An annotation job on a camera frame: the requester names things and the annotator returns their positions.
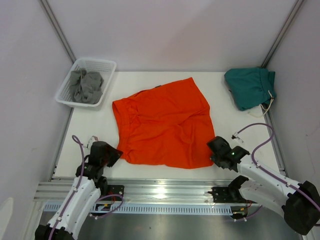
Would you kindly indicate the grey shorts in basket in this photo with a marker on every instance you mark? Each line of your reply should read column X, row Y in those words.
column 85, row 87

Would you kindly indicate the aluminium corner post right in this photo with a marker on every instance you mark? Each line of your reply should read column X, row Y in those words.
column 289, row 21

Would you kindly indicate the aluminium corner post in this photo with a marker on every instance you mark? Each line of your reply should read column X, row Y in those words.
column 289, row 21
column 46, row 7

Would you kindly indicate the white plastic basket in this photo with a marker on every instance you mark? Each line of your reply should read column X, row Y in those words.
column 105, row 67

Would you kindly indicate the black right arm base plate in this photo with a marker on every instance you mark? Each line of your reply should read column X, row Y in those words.
column 223, row 194

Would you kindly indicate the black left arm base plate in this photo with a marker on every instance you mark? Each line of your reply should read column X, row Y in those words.
column 114, row 190

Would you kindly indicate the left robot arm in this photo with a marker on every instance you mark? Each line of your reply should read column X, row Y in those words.
column 89, row 186

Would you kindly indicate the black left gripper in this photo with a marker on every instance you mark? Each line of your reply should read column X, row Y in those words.
column 115, row 155

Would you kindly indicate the white slotted cable duct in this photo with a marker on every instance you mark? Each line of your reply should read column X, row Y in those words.
column 130, row 208

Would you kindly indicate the folded green shorts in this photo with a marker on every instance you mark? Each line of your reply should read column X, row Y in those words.
column 251, row 87

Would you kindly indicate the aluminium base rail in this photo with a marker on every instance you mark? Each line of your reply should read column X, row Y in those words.
column 141, row 191

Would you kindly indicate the aluminium corner post left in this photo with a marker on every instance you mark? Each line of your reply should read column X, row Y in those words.
column 46, row 7

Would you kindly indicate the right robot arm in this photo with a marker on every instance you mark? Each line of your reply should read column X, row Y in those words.
column 298, row 203

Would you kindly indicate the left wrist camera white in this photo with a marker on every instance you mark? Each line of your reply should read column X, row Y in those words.
column 91, row 141

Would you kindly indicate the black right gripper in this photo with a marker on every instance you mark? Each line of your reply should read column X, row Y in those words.
column 213, row 158

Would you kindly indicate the orange shorts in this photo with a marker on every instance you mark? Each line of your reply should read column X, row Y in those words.
column 166, row 125

